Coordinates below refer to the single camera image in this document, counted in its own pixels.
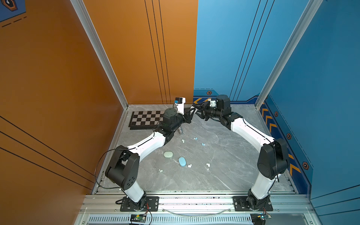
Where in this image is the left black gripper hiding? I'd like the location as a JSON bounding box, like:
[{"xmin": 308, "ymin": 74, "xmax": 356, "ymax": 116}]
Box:
[{"xmin": 170, "ymin": 106, "xmax": 195, "ymax": 133}]

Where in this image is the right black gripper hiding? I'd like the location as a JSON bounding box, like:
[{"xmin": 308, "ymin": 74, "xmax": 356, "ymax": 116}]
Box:
[{"xmin": 192, "ymin": 101, "xmax": 223, "ymax": 122}]

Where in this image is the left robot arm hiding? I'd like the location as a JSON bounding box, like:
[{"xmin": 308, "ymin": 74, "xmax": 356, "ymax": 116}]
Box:
[{"xmin": 105, "ymin": 106, "xmax": 196, "ymax": 210}]

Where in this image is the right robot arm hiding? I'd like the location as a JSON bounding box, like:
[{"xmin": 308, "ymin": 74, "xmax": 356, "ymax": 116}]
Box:
[{"xmin": 192, "ymin": 95, "xmax": 290, "ymax": 211}]

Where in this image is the green charging case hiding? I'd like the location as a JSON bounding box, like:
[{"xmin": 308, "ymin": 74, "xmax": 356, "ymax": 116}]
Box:
[{"xmin": 164, "ymin": 151, "xmax": 173, "ymax": 158}]

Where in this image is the blue charging case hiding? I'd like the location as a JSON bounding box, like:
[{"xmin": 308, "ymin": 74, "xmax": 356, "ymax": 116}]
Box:
[{"xmin": 178, "ymin": 157, "xmax": 187, "ymax": 167}]

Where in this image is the black white chessboard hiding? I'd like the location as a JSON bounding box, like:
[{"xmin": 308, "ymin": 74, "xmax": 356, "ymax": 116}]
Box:
[{"xmin": 129, "ymin": 111, "xmax": 165, "ymax": 130}]

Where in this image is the left circuit board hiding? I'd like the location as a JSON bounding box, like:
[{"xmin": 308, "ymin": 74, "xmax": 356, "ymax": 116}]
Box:
[{"xmin": 129, "ymin": 214, "xmax": 147, "ymax": 225}]

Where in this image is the circuit board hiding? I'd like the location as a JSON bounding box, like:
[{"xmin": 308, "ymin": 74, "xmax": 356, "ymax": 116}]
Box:
[
  {"xmin": 129, "ymin": 214, "xmax": 147, "ymax": 225},
  {"xmin": 250, "ymin": 214, "xmax": 272, "ymax": 225}
]

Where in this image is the right circuit board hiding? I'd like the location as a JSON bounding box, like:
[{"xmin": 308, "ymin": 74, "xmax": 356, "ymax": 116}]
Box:
[{"xmin": 250, "ymin": 214, "xmax": 272, "ymax": 225}]

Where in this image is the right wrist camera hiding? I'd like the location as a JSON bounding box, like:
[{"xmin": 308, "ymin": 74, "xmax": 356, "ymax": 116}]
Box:
[{"xmin": 208, "ymin": 99, "xmax": 217, "ymax": 108}]

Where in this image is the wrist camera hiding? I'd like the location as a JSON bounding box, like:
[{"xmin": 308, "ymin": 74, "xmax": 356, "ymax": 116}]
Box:
[
  {"xmin": 174, "ymin": 97, "xmax": 186, "ymax": 115},
  {"xmin": 208, "ymin": 99, "xmax": 217, "ymax": 108}
]

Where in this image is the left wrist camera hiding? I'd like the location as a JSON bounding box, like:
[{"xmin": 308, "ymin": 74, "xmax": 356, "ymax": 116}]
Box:
[{"xmin": 174, "ymin": 97, "xmax": 186, "ymax": 115}]

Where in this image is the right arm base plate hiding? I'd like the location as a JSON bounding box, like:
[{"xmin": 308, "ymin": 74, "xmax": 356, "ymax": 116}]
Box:
[{"xmin": 232, "ymin": 195, "xmax": 273, "ymax": 212}]

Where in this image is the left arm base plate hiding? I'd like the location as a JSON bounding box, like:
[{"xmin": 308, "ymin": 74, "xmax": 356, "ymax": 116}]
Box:
[{"xmin": 119, "ymin": 196, "xmax": 159, "ymax": 212}]

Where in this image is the aluminium front rail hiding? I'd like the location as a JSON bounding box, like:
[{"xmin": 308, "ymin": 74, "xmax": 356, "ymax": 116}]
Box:
[{"xmin": 79, "ymin": 191, "xmax": 315, "ymax": 214}]

